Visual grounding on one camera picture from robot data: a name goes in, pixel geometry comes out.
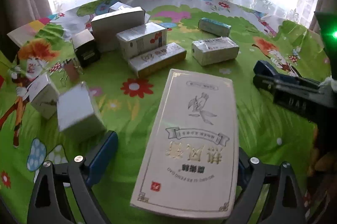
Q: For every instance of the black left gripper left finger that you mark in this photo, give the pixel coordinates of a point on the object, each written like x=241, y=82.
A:
x=49, y=203

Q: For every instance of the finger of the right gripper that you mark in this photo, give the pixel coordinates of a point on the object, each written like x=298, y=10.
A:
x=267, y=77

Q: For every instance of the plastic-wrapped white box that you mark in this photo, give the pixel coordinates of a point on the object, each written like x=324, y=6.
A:
x=214, y=50

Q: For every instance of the teal-topped small box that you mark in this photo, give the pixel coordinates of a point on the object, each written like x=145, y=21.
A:
x=214, y=27

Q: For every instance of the large white gold-print box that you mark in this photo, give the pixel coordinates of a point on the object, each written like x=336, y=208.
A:
x=190, y=166

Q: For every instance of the long yellow white box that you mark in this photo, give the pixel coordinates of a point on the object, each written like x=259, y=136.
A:
x=154, y=60

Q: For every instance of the white box with red notes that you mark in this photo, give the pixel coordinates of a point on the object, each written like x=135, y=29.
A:
x=141, y=39

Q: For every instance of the black box with white top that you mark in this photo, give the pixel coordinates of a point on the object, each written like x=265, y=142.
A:
x=85, y=48

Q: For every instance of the large grey cardboard box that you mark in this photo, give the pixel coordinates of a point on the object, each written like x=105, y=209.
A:
x=105, y=27

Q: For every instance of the small white cube box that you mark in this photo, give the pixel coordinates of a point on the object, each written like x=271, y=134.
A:
x=78, y=114

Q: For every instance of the white box with thin print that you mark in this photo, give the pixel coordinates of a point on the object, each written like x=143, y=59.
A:
x=43, y=95

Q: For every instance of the small brown box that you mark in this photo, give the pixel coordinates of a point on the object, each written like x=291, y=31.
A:
x=71, y=70

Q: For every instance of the green cartoon play mat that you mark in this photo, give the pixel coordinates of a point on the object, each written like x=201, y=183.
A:
x=128, y=105

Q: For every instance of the white box behind grey box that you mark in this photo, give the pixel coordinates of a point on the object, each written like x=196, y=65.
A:
x=118, y=6

